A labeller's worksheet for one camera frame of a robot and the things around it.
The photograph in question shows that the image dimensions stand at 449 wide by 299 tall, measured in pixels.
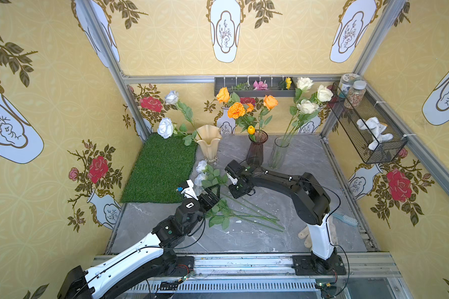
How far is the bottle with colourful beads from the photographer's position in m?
0.80

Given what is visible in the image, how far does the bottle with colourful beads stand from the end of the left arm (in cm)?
72

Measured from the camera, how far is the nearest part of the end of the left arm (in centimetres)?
57
